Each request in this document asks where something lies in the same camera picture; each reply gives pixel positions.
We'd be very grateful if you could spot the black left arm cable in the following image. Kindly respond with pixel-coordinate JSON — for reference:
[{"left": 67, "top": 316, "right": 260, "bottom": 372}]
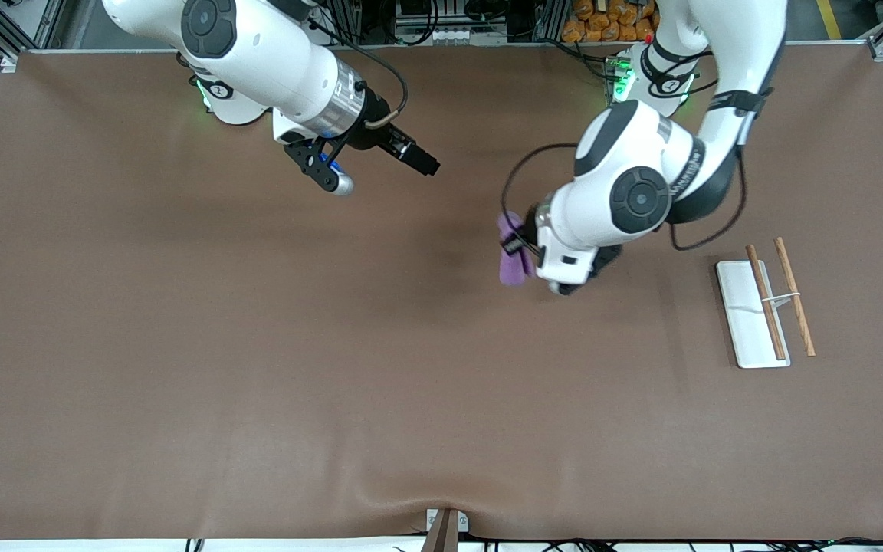
[{"left": 501, "top": 142, "right": 750, "bottom": 253}]

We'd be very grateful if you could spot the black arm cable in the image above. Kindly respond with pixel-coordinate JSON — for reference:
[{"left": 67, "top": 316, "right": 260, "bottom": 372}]
[
  {"left": 501, "top": 142, "right": 750, "bottom": 253},
  {"left": 310, "top": 19, "right": 410, "bottom": 130}
]

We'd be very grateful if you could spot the white terminal strip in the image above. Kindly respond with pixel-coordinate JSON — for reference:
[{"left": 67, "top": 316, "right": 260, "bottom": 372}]
[{"left": 425, "top": 25, "right": 509, "bottom": 45}]

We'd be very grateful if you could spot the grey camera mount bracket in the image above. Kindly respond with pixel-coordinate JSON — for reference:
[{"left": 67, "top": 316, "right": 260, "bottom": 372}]
[{"left": 420, "top": 508, "right": 471, "bottom": 552}]

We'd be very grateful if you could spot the brown table cover mat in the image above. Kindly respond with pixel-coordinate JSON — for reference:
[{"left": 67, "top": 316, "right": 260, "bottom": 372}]
[{"left": 0, "top": 44, "right": 883, "bottom": 542}]

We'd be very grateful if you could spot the purple microfibre towel grey edge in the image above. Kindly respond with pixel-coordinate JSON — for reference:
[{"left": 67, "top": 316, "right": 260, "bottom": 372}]
[{"left": 497, "top": 211, "right": 539, "bottom": 289}]

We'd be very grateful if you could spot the orange packets pile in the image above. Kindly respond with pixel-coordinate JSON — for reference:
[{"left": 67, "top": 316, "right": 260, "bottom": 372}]
[{"left": 562, "top": 0, "right": 662, "bottom": 44}]

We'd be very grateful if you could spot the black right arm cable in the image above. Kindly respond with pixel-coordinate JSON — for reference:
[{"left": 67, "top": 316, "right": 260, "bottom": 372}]
[{"left": 310, "top": 19, "right": 410, "bottom": 130}]

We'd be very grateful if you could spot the white base wooden rod rack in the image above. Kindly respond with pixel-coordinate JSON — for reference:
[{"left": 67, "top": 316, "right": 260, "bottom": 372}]
[{"left": 715, "top": 236, "right": 817, "bottom": 370}]

